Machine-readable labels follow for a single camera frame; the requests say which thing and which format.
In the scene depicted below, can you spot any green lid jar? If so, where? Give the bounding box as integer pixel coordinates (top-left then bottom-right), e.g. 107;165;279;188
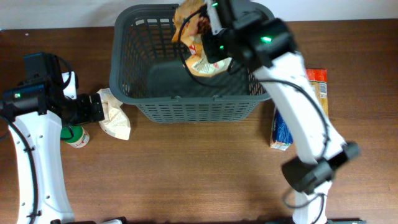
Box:
60;126;90;148

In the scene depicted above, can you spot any beige paper bag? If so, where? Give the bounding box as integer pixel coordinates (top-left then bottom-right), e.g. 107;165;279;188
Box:
97;88;131;141

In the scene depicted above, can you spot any orange snack pouch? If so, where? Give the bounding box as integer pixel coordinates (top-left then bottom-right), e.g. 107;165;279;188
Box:
172;0;231;78

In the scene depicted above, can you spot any grey plastic basket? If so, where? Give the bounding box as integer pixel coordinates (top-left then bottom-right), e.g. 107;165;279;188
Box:
109;4;270;123

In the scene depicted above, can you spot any orange pasta packet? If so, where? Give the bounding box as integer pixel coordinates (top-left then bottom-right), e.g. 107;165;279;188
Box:
306;68;329;116

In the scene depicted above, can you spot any blue tissue multipack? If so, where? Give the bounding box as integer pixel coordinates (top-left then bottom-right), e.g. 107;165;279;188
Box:
270;107;293;151

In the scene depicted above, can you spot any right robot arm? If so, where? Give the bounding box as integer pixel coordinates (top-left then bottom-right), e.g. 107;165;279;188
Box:
205;1;360;223

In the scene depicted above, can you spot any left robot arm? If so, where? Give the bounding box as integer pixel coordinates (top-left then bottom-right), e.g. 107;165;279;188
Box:
1;52;104;223

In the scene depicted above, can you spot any left black cable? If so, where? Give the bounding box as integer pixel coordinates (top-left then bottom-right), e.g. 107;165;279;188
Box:
0;114;43;224

